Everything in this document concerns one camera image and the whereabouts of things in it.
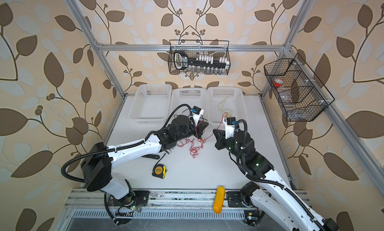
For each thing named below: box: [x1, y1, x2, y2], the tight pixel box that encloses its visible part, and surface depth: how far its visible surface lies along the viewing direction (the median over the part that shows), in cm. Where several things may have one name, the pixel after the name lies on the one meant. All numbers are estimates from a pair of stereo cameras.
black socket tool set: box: [173, 51, 230, 70], surface depth 84 cm
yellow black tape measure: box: [152, 164, 167, 180], surface depth 82 cm
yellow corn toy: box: [213, 186, 226, 215], surface depth 73 cm
